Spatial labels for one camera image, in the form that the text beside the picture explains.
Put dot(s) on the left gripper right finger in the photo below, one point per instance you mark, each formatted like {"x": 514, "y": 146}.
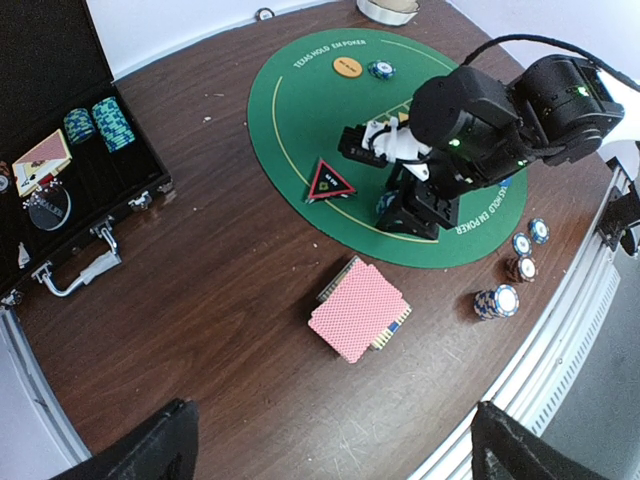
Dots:
{"x": 500, "y": 443}

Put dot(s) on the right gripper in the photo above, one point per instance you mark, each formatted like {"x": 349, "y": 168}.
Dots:
{"x": 419, "y": 209}

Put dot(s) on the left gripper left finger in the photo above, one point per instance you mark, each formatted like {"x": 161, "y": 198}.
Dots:
{"x": 164, "y": 446}

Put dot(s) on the fifty chips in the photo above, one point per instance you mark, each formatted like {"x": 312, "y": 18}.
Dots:
{"x": 382, "y": 70}
{"x": 385, "y": 201}

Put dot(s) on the triangular all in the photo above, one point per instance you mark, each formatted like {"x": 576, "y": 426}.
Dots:
{"x": 327, "y": 183}

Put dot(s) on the blue green fifty chip stack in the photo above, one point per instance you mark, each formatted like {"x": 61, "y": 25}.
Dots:
{"x": 538, "y": 233}

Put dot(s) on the blue peach ten chip stack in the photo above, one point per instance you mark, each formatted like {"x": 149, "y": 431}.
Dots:
{"x": 499, "y": 302}

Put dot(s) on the orange big blind button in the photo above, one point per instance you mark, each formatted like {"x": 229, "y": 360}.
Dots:
{"x": 347, "y": 67}

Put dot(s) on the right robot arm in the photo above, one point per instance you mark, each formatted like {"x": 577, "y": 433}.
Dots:
{"x": 467, "y": 131}

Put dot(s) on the gold blue card box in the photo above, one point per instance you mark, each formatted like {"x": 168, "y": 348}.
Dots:
{"x": 390, "y": 325}

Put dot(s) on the red-backed card deck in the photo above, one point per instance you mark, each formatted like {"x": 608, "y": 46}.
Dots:
{"x": 355, "y": 310}

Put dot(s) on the brown hundred chip stack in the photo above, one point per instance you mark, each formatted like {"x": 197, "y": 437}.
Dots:
{"x": 520, "y": 269}

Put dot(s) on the round green poker mat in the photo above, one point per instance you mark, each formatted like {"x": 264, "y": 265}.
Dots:
{"x": 298, "y": 107}

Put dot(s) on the lower white bowl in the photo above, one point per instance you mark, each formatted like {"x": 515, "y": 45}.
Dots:
{"x": 389, "y": 12}

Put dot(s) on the clear dealer button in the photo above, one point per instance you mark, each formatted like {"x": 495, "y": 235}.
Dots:
{"x": 48, "y": 207}

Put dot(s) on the black poker case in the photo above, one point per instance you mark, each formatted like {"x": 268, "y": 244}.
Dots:
{"x": 51, "y": 63}

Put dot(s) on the red card deck in case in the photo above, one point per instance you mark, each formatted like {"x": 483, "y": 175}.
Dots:
{"x": 47, "y": 159}

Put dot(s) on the teal chips in case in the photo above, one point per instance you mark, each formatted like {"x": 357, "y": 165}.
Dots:
{"x": 112, "y": 124}

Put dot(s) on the blue green chips in case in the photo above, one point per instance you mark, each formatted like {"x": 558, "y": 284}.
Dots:
{"x": 79, "y": 126}

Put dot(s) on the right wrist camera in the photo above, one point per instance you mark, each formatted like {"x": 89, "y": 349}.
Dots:
{"x": 379, "y": 144}

